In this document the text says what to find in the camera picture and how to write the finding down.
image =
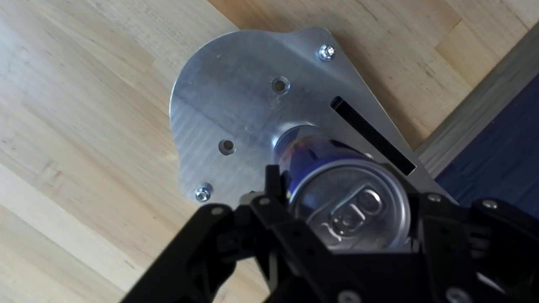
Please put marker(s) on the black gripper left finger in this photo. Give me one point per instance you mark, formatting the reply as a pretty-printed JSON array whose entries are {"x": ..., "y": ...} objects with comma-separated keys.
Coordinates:
[{"x": 204, "y": 255}]

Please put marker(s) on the blue silver drink can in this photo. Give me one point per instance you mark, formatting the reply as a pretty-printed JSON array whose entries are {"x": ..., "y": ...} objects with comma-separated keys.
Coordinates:
[{"x": 349, "y": 201}]

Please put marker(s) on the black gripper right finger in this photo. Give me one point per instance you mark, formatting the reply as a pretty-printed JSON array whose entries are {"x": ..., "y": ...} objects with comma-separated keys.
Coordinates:
[{"x": 486, "y": 253}]

